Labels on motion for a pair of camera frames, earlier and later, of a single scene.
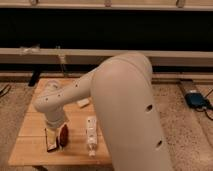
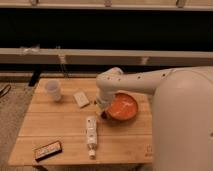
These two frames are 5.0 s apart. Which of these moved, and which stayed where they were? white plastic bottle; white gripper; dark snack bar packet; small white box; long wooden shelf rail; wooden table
Moved: white gripper; dark snack bar packet
Stayed: small white box; long wooden shelf rail; wooden table; white plastic bottle
